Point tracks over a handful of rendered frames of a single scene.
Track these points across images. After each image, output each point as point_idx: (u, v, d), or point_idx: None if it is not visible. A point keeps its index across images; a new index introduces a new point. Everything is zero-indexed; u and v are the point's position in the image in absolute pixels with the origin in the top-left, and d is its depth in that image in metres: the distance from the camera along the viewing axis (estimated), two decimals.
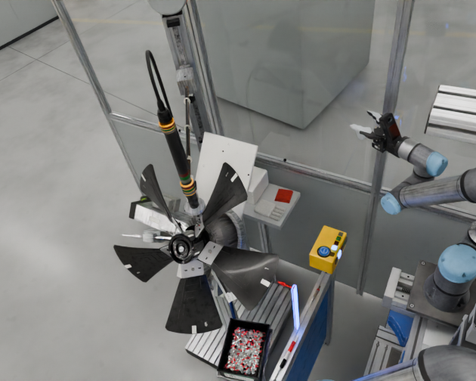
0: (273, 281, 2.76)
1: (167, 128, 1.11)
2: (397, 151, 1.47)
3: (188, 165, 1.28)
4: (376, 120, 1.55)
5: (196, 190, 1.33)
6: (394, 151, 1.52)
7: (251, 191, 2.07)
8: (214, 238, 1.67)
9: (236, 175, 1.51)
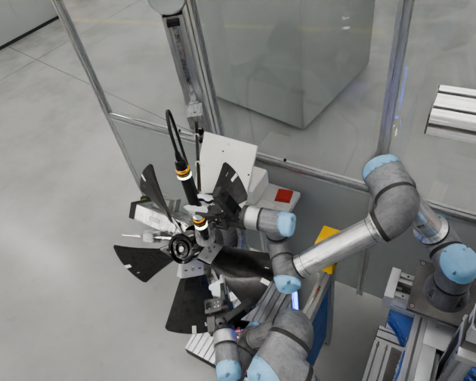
0: (273, 281, 2.76)
1: (183, 175, 1.25)
2: (242, 224, 1.31)
3: (199, 205, 1.41)
4: (205, 201, 1.37)
5: None
6: (238, 224, 1.35)
7: (251, 191, 2.07)
8: None
9: (236, 175, 1.51)
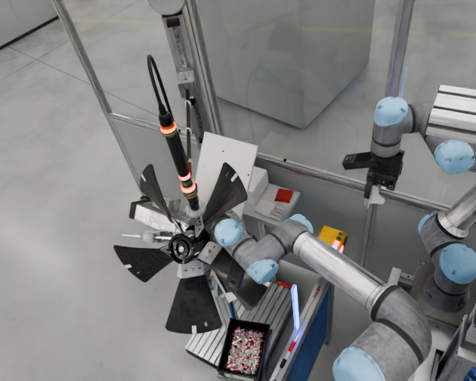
0: (273, 281, 2.76)
1: (168, 131, 1.12)
2: (378, 157, 1.13)
3: (189, 168, 1.29)
4: None
5: (196, 192, 1.34)
6: (392, 163, 1.14)
7: (251, 191, 2.07)
8: (214, 238, 1.67)
9: (236, 175, 1.51)
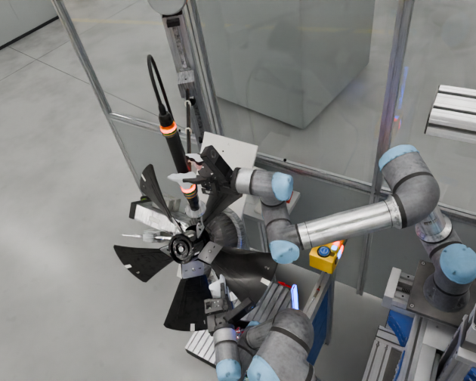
0: (273, 281, 2.76)
1: (168, 131, 1.12)
2: (234, 187, 1.19)
3: (189, 168, 1.29)
4: (196, 161, 1.25)
5: (196, 192, 1.34)
6: (230, 189, 1.23)
7: None
8: None
9: (267, 283, 1.49)
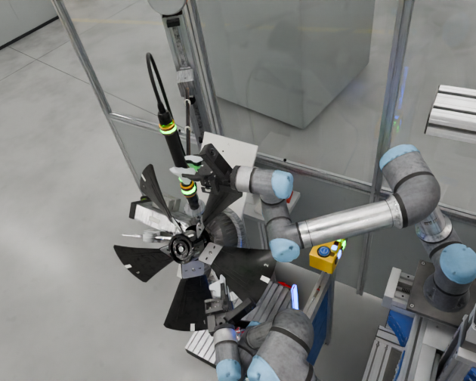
0: (273, 281, 2.76)
1: (167, 130, 1.12)
2: (234, 185, 1.18)
3: (187, 168, 1.28)
4: (193, 162, 1.24)
5: (196, 191, 1.33)
6: (230, 187, 1.22)
7: None
8: None
9: (267, 281, 1.48)
